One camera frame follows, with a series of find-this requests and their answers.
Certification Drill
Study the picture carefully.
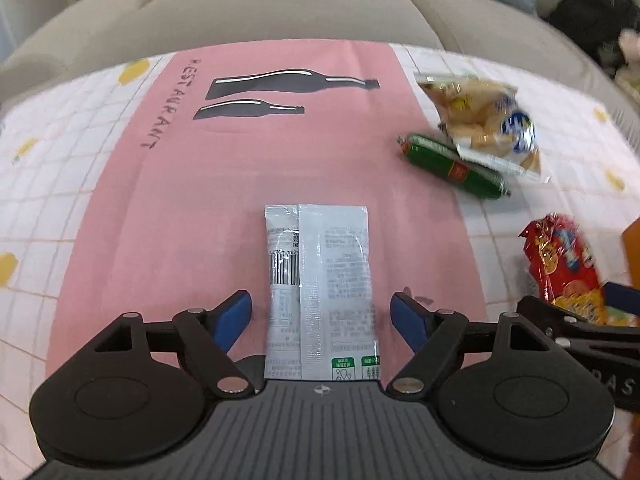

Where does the white plush toy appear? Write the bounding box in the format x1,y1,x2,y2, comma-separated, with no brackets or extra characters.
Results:
614,27,640,92

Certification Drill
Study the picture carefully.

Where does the black cloth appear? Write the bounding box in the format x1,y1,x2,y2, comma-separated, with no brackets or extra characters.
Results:
547,0,639,64

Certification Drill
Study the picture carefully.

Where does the green sausage stick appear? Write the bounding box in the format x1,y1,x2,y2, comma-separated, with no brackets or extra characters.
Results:
397,132,512,201

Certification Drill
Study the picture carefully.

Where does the silver white sachet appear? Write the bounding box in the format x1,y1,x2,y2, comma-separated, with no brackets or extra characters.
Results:
263,203,382,382

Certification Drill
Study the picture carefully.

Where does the biscuit bag with blue logo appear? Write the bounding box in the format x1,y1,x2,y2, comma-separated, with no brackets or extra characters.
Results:
414,72,552,185

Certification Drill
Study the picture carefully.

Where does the red snack packet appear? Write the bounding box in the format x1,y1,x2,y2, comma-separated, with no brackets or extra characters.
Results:
518,212,640,329

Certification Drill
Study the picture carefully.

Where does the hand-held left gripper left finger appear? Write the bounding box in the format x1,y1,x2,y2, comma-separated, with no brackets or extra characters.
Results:
92,290,253,399

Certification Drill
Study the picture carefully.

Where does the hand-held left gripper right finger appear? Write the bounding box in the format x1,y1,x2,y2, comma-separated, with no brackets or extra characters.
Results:
385,291,551,399

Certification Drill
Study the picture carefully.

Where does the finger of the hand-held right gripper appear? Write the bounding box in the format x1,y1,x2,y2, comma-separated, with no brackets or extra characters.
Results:
516,296,640,357
602,282,640,317

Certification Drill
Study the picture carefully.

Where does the pink and white checked tablecloth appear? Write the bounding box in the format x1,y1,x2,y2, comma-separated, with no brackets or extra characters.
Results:
0,38,640,463

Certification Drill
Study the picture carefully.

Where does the beige sofa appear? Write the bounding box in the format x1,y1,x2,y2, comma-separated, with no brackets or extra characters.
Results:
0,0,640,152

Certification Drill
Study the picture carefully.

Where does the orange rimmed white box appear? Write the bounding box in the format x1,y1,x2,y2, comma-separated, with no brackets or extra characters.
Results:
622,222,640,286

